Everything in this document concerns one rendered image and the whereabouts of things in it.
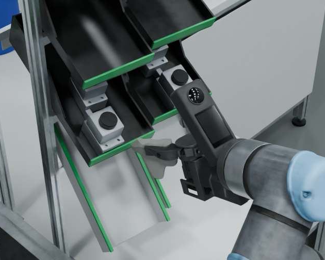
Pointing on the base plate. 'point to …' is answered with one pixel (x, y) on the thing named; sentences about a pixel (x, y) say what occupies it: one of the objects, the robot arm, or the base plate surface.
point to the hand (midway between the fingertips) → (158, 129)
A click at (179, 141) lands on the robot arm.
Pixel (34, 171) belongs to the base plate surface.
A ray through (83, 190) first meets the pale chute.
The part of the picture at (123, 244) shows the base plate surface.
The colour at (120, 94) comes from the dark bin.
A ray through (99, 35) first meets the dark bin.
